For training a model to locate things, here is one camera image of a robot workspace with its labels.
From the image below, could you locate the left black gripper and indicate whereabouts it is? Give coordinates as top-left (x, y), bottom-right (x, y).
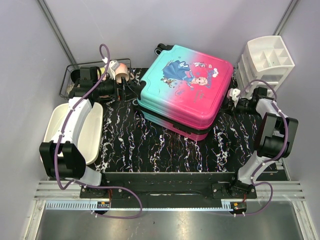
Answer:
top-left (94, 73), bottom-right (138, 102)

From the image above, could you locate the pink and teal kids suitcase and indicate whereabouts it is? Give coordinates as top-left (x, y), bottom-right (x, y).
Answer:
top-left (135, 43), bottom-right (234, 141)

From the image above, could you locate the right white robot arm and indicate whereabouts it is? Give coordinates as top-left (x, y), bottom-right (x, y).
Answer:
top-left (227, 87), bottom-right (299, 199)

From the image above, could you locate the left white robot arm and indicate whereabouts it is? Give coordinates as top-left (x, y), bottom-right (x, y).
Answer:
top-left (39, 65), bottom-right (134, 198)

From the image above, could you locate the plain pink mug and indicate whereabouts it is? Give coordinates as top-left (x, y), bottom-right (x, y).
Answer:
top-left (115, 63), bottom-right (131, 84)

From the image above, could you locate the yellow mug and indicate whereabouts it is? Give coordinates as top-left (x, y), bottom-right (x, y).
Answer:
top-left (97, 67), bottom-right (105, 80)

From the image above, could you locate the white drawer organizer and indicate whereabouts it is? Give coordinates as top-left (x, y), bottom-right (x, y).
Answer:
top-left (235, 35), bottom-right (295, 91)

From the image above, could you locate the black marble pattern mat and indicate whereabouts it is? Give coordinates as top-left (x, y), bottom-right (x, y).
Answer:
top-left (91, 101), bottom-right (262, 173)

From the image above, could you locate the black bowl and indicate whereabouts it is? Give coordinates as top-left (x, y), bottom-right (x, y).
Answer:
top-left (70, 69), bottom-right (81, 83)

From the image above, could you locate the speckled grey plate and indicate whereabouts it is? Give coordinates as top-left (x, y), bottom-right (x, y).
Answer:
top-left (65, 84), bottom-right (74, 97)

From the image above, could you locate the white plastic basin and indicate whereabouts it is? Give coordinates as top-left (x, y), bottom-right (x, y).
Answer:
top-left (43, 102), bottom-right (103, 165)

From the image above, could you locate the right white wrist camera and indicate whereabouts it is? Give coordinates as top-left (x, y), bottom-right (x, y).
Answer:
top-left (227, 88), bottom-right (241, 102)

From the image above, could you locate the black wire dish rack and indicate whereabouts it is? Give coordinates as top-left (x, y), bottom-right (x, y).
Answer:
top-left (59, 58), bottom-right (135, 100)

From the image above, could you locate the aluminium frame rail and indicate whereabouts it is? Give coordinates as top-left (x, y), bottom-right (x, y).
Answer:
top-left (34, 181), bottom-right (306, 212)

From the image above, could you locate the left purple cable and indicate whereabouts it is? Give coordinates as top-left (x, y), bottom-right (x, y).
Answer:
top-left (54, 43), bottom-right (143, 220)

